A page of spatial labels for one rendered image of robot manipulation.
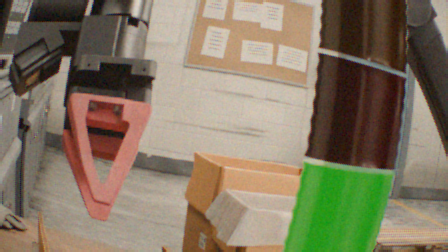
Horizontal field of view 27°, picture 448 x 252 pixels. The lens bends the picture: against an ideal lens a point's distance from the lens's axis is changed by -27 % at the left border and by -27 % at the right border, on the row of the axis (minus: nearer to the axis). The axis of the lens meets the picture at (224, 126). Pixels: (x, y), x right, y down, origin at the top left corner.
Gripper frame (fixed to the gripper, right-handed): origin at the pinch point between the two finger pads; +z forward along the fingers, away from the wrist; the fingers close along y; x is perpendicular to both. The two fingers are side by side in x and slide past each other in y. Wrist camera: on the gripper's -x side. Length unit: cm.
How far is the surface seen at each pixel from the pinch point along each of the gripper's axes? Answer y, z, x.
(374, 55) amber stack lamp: 45.0, 14.2, 3.9
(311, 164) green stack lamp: 41.8, 16.8, 2.3
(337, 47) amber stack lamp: 44.3, 13.8, 2.6
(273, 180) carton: -331, -174, 104
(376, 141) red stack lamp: 43.5, 16.6, 4.3
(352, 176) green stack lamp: 42.8, 17.6, 3.6
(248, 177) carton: -330, -174, 94
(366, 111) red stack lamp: 43.9, 15.8, 3.7
